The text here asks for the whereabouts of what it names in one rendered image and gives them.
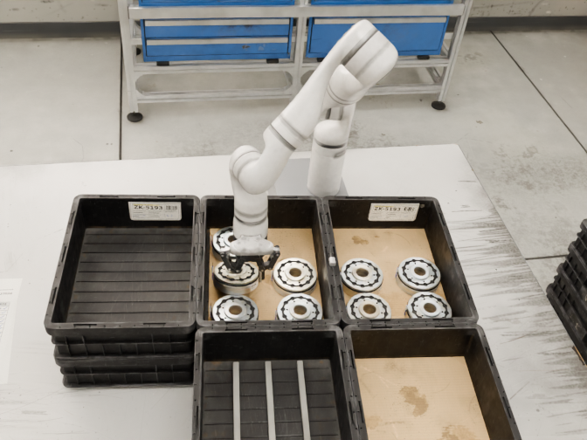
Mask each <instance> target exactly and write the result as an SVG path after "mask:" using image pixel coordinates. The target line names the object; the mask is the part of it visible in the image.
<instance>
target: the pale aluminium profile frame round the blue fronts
mask: <svg viewBox="0 0 587 440"><path fill-rule="evenodd" d="M117 1H118V9H119V17H120V25H121V40H122V47H123V55H124V63H125V71H126V79H127V87H128V101H129V109H130V113H129V114H128V115H127V119H128V120H129V121H131V122H138V121H140V120H142V114H141V113H138V103H155V102H180V101H206V100H256V99H282V98H290V101H289V103H291V102H292V101H293V99H294V98H295V97H296V95H297V94H298V93H299V92H300V90H301V89H302V87H303V85H302V84H301V82H300V77H302V75H303V74H304V73H305V72H307V71H309V70H316V69H317V67H318V66H319V65H320V63H321V62H322V61H323V59H325V58H317V59H303V51H304V42H307V32H308V26H306V23H307V17H376V16H452V15H458V17H457V21H456V24H455V27H454V31H453V33H446V34H445V37H444V39H451V43H450V46H449V48H448V47H447V45H446V44H445V42H444V41H443V44H442V47H441V51H440V56H433V57H430V56H429V55H417V56H416V57H398V58H397V62H396V64H395V67H425V69H426V70H427V72H428V73H429V74H430V76H431V78H432V80H433V82H434V83H423V84H395V85H374V86H372V87H371V88H370V89H369V90H368V91H367V92H366V93H365V95H385V94H410V93H437V95H436V99H438V101H433V102H432V107H433V108H434V109H437V110H444V109H445V103H443V102H441V101H445V97H446V94H447V90H448V87H449V84H450V81H451V77H452V72H453V69H454V66H455V62H456V59H457V56H458V53H459V48H460V44H461V41H462V38H463V34H464V31H465V28H466V22H467V19H468V16H469V13H470V9H471V6H472V3H473V0H462V1H461V3H437V4H329V5H311V0H295V2H294V5H200V6H139V2H138V1H133V0H117ZM208 17H297V22H296V26H293V33H292V43H291V54H290V59H289V58H280V60H279V59H278V58H267V59H266V60H246V61H210V62H172V63H170V62H169V61H156V63H136V55H139V54H140V53H141V49H139V48H136V46H137V45H142V39H141V37H142V32H141V27H140V26H139V25H138V24H137V23H135V19H148V18H208ZM437 66H443V67H444V69H443V72H442V75H441V73H440V72H439V70H438V68H437ZM395 67H394V68H395ZM263 71H283V72H284V75H285V78H286V81H287V85H286V86H284V87H283V88H255V89H227V90H200V91H172V92H144V91H142V90H141V89H140V88H138V87H137V79H138V78H139V77H140V76H142V75H143V74H164V73H197V72H263Z"/></svg>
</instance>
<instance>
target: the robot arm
mask: <svg viewBox="0 0 587 440"><path fill-rule="evenodd" d="M397 58H398V54H397V50H396V48H395V47H394V45H393V44H392V43H391V42H390V41H389V40H388V39H387V38H386V37H385V36H384V35H383V34H382V33H381V32H380V31H378V29H377V28H376V27H375V26H374V25H373V24H372V23H371V22H369V21H368V20H362V21H359V22H358V23H356V24H355V25H352V26H351V28H350V29H349V30H348V31H347V32H345V33H344V35H343V36H342V37H341V39H339V40H338V41H337V43H336V45H335V46H334V47H333V49H332V50H331V51H330V52H329V54H328V55H327V56H326V58H325V59H323V61H322V62H321V63H320V65H319V66H318V67H317V69H316V70H315V71H314V73H313V74H312V75H311V77H310V78H309V79H308V81H307V83H306V84H305V85H304V86H303V87H302V89H301V90H300V92H299V93H298V94H297V95H296V97H295V98H294V99H293V101H292V102H291V103H290V104H289V105H288V106H287V107H286V109H285V110H284V111H283V112H282V113H281V114H280V115H279V116H278V117H277V118H276V119H275V120H274V121H273V122H272V124H271V125H270V126H269V127H268V128H267V129H266V130H265V132H264V134H263V137H264V141H265V144H266V147H265V149H264V151H263V153H262V154H261V153H260V151H259V150H258V149H256V148H255V147H253V146H250V145H244V146H241V147H239V148H237V149H236V150H235V151H234V152H233V154H232V155H231V159H230V162H229V173H230V178H231V186H232V190H233V194H234V218H233V242H231V243H230V247H227V248H225V247H224V246H220V257H221V258H222V260H223V262H224V265H225V267H226V269H227V271H231V270H234V271H235V272H241V267H243V264H244V262H256V264H257V266H258V267H259V283H261V282H262V280H264V279H265V270H267V269H268V270H270V271H271V270H272V269H273V267H274V266H275V264H276V262H277V260H278V258H279V256H280V247H279V246H278V245H275V246H274V247H273V243H272V242H270V241H268V240H267V233H268V218H267V207H268V200H267V195H266V191H267V190H269V189H270V188H271V187H272V186H273V185H274V184H275V182H276V181H277V179H278V178H279V176H280V173H281V172H282V170H283V168H284V167H285V166H286V164H287V161H288V159H289V157H290V156H291V154H292V153H293V151H294V150H295V149H296V148H297V147H298V146H299V145H300V144H301V143H302V142H303V141H304V140H305V139H306V138H307V137H308V136H309V135H310V134H311V133H312V132H313V131H314V138H313V146H312V152H311V158H310V164H309V171H308V179H307V188H308V190H309V191H310V192H311V193H312V194H313V195H315V196H319V197H325V196H334V195H336V194H337V193H338V191H339V188H340V183H341V179H342V170H343V164H344V159H345V154H346V148H347V144H348V138H349V132H350V128H351V123H352V120H353V116H354V112H355V109H356V102H357V101H358V100H360V99H361V98H362V97H363V96H364V95H365V93H366V92H367V91H368V90H369V89H370V88H371V87H372V86H374V85H375V84H377V83H379V82H380V81H381V80H383V79H384V78H385V77H386V76H387V75H388V74H389V73H390V72H391V71H392V69H393V68H394V67H395V64H396V62H397ZM319 119H321V120H324V121H322V122H320V123H319V124H317V123H318V121H319ZM316 125H317V126H316ZM230 255H235V256H236V257H237V259H236V261H235V262H232V261H231V258H230ZM265 255H270V256H269V258H268V259H267V261H266V262H264V259H263V257H264V256H265Z"/></svg>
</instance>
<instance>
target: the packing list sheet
mask: <svg viewBox="0 0 587 440"><path fill-rule="evenodd" d="M21 283H22V278H1V279H0V384H5V383H7V382H8V375H9V367H10V353H11V345H12V338H13V330H14V323H15V315H16V308H17V298H18V294H19V290H20V286H21Z"/></svg>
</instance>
